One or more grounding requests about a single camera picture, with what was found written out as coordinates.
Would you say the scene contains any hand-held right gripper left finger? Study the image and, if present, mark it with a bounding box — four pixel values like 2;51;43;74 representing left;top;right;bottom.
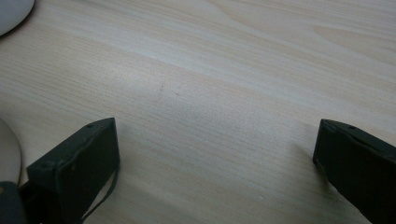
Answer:
26;117;121;224

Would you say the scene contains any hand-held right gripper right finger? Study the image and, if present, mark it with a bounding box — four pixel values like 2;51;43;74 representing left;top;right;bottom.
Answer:
312;119;396;224

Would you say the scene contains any pale rounded object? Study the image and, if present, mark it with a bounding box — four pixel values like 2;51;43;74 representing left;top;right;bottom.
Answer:
0;118;22;185

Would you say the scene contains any white cup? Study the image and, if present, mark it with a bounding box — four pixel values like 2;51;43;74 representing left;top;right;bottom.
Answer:
0;0;35;37

